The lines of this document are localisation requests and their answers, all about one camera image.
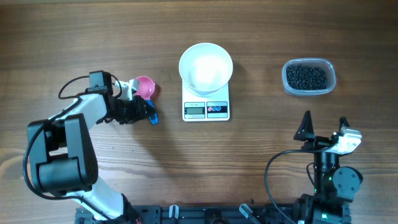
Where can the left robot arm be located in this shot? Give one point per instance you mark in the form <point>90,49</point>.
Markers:
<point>60,161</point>

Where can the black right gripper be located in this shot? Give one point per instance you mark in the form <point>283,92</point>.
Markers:
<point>305,132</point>

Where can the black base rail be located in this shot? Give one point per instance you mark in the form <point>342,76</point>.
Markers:
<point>206,215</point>

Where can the black beans in container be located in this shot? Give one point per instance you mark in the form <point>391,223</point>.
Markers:
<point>303,77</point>

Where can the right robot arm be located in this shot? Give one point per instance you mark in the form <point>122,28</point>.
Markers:
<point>334,185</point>

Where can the white bowl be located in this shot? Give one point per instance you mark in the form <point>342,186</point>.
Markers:
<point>205,68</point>

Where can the clear plastic bean container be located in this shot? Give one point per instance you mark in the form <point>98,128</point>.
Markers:
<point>313,62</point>

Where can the pink scoop blue handle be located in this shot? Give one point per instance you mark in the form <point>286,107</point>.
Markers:
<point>146,90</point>

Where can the white digital kitchen scale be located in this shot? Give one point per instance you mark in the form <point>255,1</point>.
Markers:
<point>204,108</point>

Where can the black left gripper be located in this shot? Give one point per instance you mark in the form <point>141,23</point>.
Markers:
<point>138,104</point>

